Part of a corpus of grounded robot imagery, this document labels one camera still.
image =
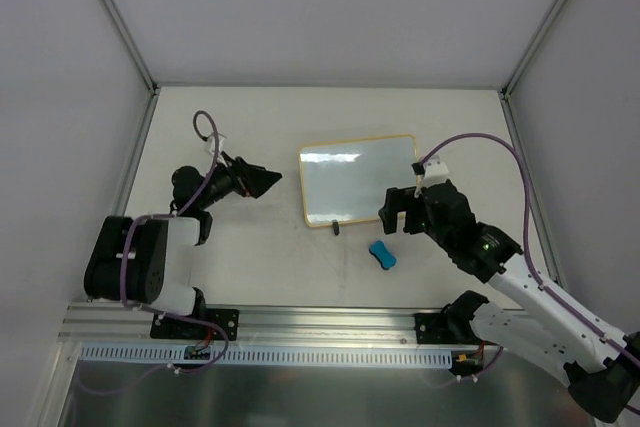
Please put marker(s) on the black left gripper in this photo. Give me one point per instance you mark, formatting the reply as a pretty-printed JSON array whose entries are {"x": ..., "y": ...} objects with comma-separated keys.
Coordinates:
[{"x": 239, "y": 178}]

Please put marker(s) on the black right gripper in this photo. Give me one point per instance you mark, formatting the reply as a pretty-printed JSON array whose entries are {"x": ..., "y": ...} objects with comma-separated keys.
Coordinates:
[{"x": 413, "y": 210}]

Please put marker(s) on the blue whiteboard eraser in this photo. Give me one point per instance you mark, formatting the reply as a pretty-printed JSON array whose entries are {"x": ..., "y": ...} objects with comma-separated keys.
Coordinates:
[{"x": 383, "y": 255}]

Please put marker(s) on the yellow framed whiteboard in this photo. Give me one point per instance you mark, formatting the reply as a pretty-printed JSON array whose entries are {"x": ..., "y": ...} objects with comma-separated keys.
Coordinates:
[{"x": 346, "y": 182}]

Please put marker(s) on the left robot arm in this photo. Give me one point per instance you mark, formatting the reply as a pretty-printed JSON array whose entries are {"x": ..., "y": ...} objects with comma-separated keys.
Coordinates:
[{"x": 133, "y": 259}]

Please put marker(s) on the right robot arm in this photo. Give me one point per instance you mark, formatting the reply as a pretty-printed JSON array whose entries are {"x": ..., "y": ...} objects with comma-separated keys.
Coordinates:
[{"x": 596, "y": 362}]

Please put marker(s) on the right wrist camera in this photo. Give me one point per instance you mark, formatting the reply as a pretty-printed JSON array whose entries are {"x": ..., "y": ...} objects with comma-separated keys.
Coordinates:
[{"x": 434, "y": 171}]

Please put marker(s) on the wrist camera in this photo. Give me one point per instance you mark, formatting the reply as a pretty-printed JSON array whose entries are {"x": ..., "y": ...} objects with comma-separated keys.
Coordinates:
[
  {"x": 215, "y": 144},
  {"x": 434, "y": 171}
]

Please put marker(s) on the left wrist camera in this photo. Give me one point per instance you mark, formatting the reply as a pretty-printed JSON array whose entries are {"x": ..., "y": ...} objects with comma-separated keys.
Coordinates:
[{"x": 215, "y": 144}]

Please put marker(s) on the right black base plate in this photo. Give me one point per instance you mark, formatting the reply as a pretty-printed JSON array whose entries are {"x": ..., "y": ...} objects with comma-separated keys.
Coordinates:
[{"x": 434, "y": 328}]

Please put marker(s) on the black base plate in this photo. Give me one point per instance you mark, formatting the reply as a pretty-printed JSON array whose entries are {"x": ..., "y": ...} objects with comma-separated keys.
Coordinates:
[
  {"x": 173, "y": 329},
  {"x": 434, "y": 328}
]

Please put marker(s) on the white slotted cable duct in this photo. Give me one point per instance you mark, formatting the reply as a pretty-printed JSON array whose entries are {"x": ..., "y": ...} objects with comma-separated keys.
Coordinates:
[{"x": 264, "y": 355}]

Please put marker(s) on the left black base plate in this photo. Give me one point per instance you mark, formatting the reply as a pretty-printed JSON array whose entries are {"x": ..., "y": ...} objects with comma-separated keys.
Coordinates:
[{"x": 173, "y": 329}]

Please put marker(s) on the left aluminium frame post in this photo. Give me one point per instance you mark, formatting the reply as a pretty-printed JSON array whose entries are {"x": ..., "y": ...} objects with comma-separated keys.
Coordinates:
[{"x": 132, "y": 50}]

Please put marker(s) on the aluminium frame post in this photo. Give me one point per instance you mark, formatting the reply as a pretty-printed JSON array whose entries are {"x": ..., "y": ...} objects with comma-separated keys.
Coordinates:
[
  {"x": 543, "y": 29},
  {"x": 132, "y": 50}
]

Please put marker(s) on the aluminium rail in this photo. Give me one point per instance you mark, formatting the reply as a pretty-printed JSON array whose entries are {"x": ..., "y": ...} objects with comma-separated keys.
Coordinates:
[{"x": 258, "y": 325}]

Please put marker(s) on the right aluminium frame post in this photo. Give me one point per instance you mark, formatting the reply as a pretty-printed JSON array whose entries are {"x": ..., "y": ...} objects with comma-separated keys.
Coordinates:
[{"x": 543, "y": 29}]

